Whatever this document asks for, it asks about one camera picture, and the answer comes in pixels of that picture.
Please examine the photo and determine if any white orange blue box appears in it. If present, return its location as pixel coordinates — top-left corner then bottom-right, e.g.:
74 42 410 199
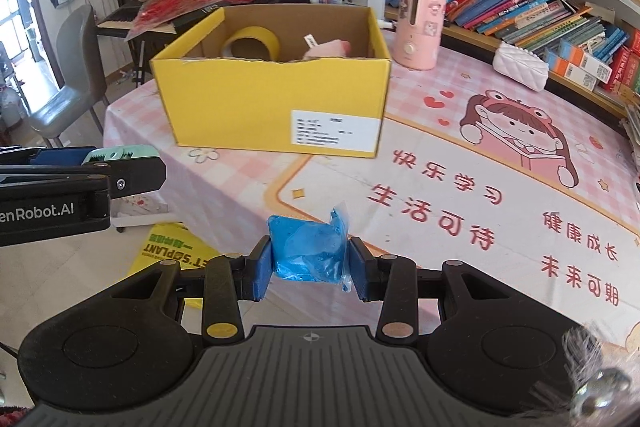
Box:
542 47 598 92
557 38 613 80

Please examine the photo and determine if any yellow tape roll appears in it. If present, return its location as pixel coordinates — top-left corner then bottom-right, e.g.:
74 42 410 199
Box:
220 26 280 62

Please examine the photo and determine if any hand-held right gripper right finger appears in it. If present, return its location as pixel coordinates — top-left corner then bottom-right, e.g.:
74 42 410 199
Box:
348 237 511 348

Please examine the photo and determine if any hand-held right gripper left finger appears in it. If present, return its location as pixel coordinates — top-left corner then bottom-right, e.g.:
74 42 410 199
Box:
107 237 274 348

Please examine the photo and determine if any blue plastic packet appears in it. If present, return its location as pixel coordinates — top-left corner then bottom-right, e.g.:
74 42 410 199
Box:
267 202 353 293

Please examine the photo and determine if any pink printed tablecloth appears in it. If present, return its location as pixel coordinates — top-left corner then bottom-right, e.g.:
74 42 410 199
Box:
102 29 640 358

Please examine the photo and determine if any mint green clip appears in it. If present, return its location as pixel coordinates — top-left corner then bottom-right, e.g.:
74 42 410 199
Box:
81 145 160 164

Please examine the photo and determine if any white quilted pouch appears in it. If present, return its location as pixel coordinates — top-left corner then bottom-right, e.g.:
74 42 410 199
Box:
492 42 551 92

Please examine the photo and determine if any red plastic packet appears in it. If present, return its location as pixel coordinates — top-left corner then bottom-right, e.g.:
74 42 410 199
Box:
125 0 228 40

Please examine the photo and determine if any yellow cardboard box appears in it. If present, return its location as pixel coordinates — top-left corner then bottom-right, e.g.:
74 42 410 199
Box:
150 4 392 159

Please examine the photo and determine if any pink humidifier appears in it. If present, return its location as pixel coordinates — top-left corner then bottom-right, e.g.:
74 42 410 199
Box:
391 0 448 71

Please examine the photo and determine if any red book set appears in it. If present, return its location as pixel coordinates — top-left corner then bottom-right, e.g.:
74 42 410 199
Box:
597 29 640 95

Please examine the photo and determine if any pink duck plush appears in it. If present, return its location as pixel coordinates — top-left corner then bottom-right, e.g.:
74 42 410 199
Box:
301 33 351 60

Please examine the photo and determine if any yellow plastic bag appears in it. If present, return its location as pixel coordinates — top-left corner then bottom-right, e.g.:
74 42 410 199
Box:
129 222 223 313

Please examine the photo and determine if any grey chair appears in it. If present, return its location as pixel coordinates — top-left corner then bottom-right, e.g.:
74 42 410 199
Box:
27 4 111 148

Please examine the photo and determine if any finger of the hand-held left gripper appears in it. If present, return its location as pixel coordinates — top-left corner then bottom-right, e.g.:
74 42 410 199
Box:
0 157 167 202
0 146 97 166

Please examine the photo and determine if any wooden bookshelf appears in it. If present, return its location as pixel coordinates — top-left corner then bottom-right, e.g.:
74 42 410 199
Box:
385 0 640 118

